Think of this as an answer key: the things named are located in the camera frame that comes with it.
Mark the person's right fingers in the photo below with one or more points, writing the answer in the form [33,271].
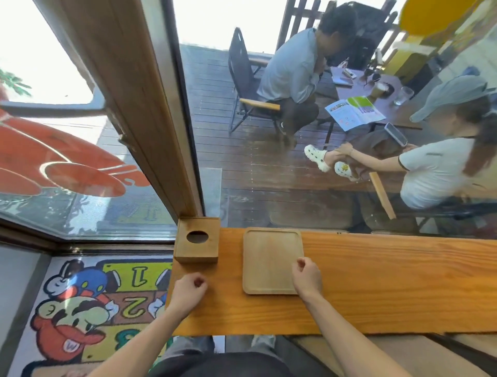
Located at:
[306,262]

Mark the light wooden serving tray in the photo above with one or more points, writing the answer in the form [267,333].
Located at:
[270,258]

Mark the smartphone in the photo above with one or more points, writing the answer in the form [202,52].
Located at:
[396,134]

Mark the black folding chair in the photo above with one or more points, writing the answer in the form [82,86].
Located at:
[242,70]

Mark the grey cap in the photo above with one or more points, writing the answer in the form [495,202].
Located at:
[450,95]

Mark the person's left forearm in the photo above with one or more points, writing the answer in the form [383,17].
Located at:
[143,341]

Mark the beige bench seat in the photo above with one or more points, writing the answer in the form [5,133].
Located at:
[427,357]

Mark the person's right hand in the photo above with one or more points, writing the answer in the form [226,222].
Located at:
[308,279]

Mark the person's left fingers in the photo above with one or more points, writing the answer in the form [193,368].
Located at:
[199,282]

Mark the dark wooden fence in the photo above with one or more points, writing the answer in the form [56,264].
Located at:
[295,23]

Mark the person's left hand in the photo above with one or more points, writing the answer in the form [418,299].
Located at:
[185,291]

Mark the colourful folded brochure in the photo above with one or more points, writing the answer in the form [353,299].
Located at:
[349,114]

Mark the black sunglasses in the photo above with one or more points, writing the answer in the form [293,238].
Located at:
[372,77]

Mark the white clog shoe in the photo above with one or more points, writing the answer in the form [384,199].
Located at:
[316,155]
[345,171]

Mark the black bag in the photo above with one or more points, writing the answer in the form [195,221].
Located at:
[369,35]

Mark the black chair with wooden armrest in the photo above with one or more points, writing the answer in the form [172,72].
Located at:
[382,196]

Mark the wooden tissue box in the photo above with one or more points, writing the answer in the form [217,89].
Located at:
[197,250]

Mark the dark wooden outdoor table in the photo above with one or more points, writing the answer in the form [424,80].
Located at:
[396,112]

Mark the cartoon character floor mat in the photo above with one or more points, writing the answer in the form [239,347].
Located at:
[89,310]

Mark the wooden door frame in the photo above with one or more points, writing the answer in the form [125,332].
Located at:
[128,97]

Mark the clear drinking glass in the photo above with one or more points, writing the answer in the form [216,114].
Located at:
[403,96]

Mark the red window sticker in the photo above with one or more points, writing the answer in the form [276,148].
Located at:
[58,155]

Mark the person's black shirt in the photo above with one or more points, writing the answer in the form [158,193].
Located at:
[233,367]

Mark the person's right forearm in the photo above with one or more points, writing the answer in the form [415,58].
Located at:
[349,334]

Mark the person's grey trousers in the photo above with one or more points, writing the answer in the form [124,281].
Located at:
[194,347]

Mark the small white booklet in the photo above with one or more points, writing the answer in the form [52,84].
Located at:
[342,80]

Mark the iced coffee cup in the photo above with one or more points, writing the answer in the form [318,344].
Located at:
[380,90]

